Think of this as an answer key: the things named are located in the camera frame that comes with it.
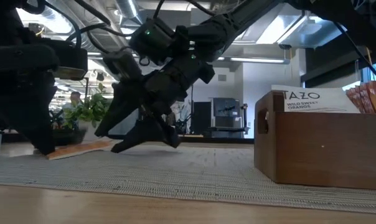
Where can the black panel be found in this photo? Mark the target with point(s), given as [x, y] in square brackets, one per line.
[202, 118]

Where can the green plant in white pot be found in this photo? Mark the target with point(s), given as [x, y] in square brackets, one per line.
[94, 105]

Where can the wooden three-compartment box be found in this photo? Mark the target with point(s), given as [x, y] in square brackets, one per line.
[315, 149]

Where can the linear ceiling light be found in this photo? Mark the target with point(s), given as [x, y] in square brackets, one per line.
[259, 60]

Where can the dark background robot station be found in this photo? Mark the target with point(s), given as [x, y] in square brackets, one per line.
[227, 109]

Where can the black ceiling spotlight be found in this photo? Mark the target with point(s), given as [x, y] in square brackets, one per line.
[100, 76]

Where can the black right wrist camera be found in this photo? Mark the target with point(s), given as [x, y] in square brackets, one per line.
[153, 40]

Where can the long background table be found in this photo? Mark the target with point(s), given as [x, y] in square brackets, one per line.
[222, 140]

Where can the white Tazo orange tea packet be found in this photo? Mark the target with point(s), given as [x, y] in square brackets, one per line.
[325, 104]

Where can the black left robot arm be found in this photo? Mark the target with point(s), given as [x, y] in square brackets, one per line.
[7, 21]

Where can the small red tea packet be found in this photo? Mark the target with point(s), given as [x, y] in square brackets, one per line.
[82, 149]

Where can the grey woven placemat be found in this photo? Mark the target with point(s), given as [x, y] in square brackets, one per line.
[175, 177]

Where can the rectangular silver ventilation duct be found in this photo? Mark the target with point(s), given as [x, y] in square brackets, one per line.
[300, 28]

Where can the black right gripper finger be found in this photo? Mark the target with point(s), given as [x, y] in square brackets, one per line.
[153, 130]
[125, 102]

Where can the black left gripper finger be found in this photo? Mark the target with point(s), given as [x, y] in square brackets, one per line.
[68, 137]
[32, 124]

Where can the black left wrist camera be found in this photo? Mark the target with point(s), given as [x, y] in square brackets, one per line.
[69, 59]

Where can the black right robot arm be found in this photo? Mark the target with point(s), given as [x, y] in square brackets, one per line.
[253, 12]

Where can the person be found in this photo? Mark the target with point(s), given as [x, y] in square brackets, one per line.
[75, 98]

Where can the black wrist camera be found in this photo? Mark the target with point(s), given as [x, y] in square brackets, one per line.
[69, 59]
[153, 40]

